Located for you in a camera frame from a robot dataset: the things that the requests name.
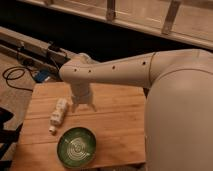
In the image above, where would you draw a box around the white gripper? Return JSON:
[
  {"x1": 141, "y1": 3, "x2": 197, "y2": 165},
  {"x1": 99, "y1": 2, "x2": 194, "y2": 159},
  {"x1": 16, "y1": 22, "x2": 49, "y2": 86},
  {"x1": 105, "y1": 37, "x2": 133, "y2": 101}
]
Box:
[{"x1": 70, "y1": 83, "x2": 97, "y2": 113}]

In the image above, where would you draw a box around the white plastic bottle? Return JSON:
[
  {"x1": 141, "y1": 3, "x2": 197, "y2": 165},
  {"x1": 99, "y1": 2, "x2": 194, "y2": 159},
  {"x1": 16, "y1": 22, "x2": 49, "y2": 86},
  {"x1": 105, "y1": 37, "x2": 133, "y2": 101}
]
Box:
[{"x1": 49, "y1": 98, "x2": 68, "y2": 135}]

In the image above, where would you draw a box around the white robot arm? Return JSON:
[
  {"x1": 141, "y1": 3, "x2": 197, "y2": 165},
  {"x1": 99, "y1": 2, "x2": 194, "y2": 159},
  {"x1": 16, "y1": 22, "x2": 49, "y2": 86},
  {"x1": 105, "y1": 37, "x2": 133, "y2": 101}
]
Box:
[{"x1": 59, "y1": 49, "x2": 213, "y2": 171}]

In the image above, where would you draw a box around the green ceramic bowl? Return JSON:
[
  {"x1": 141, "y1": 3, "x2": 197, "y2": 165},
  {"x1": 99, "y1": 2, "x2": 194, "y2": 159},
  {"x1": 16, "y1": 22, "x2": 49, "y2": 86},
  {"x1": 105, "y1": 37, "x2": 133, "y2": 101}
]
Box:
[{"x1": 57, "y1": 127, "x2": 97, "y2": 169}]

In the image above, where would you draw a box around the blue box on floor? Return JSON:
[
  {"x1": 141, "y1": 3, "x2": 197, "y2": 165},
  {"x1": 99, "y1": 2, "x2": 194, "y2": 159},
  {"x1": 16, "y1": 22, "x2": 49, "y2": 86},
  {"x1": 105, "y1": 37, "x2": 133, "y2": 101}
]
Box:
[{"x1": 34, "y1": 69, "x2": 50, "y2": 83}]

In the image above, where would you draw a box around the black power adapter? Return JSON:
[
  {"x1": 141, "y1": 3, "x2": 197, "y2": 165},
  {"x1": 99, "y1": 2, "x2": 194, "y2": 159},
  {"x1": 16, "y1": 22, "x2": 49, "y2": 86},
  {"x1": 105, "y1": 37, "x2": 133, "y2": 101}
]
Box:
[{"x1": 48, "y1": 41, "x2": 61, "y2": 53}]

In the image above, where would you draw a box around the dark object at left edge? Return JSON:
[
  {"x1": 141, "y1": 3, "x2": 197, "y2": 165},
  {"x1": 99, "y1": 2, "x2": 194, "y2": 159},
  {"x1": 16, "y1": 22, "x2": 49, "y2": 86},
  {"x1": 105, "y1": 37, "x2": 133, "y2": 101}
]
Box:
[{"x1": 0, "y1": 107, "x2": 22, "y2": 171}]

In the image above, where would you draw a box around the black coiled cable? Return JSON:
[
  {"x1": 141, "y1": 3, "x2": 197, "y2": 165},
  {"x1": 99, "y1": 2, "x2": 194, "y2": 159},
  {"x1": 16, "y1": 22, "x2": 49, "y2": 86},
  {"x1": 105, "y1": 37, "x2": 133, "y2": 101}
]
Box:
[{"x1": 2, "y1": 65, "x2": 35, "y2": 93}]

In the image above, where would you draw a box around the long wooden rail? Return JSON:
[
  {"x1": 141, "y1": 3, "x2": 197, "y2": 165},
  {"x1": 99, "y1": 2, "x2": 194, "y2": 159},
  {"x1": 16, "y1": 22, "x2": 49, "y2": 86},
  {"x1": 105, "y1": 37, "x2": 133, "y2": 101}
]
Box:
[{"x1": 0, "y1": 26, "x2": 75, "y2": 68}]

